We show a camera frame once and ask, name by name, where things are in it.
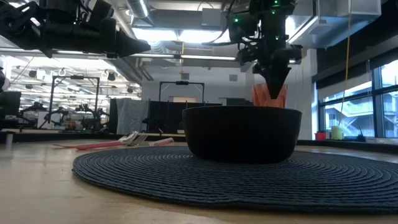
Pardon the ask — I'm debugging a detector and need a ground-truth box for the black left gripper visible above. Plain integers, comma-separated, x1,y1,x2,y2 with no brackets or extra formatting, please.
40,0,152,60

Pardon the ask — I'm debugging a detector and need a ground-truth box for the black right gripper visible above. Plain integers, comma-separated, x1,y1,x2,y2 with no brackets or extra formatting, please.
238,12,302,100

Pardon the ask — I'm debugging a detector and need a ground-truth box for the orange faceted plastic tumbler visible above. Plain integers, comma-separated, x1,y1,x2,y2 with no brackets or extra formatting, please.
252,83,288,109

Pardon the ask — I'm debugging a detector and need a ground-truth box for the black bowl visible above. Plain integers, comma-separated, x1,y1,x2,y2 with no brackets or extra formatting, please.
182,105,303,165

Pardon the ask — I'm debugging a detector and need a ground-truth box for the red straw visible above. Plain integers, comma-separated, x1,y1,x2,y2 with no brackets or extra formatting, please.
148,137,175,147

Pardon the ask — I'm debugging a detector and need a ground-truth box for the red-handled metal spoon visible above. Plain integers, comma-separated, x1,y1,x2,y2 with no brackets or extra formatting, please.
76,130,140,151

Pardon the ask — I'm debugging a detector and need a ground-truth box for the black cabinet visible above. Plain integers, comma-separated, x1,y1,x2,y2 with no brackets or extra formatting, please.
226,98,253,107

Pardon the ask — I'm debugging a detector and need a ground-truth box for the black window blind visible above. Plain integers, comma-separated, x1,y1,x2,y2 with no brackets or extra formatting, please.
312,30,398,90

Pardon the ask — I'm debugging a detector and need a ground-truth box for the grey cloth cover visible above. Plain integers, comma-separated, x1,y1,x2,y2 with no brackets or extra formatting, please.
115,98,150,135

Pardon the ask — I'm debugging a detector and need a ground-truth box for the long ceiling light strip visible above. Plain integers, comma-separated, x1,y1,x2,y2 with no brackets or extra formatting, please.
55,49,259,63

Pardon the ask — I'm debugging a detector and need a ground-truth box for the black partition panel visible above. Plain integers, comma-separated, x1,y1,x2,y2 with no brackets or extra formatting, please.
148,100,223,134

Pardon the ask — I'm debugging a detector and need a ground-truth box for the yellow-green bucket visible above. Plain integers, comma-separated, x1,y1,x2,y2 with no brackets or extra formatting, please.
330,125,344,141

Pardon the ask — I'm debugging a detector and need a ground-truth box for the grey ceiling unit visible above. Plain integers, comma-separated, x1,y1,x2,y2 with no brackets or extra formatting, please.
201,7,229,27

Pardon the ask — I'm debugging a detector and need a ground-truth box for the dark framed window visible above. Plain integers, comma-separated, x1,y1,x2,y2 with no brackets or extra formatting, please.
317,58,398,139

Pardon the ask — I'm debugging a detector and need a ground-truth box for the black monitor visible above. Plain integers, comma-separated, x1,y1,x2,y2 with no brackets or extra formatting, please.
0,91,22,130

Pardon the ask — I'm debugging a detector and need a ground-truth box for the round dark woven placemat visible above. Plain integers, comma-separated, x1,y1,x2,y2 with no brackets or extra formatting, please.
72,146,398,215

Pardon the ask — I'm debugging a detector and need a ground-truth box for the silver ceiling duct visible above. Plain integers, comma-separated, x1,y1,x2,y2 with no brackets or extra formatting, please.
126,0,150,19

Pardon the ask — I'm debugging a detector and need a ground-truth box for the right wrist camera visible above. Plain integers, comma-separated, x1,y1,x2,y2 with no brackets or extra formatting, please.
228,12,261,44

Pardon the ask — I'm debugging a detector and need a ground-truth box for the low black frame rig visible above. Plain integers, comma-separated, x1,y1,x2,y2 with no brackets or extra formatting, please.
159,80,205,103

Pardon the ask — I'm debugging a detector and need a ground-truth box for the tall black frame rig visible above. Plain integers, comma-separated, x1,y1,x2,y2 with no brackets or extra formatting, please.
49,75,101,125

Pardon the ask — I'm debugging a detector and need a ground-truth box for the black table frame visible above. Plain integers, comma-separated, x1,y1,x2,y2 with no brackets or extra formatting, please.
0,130,398,155

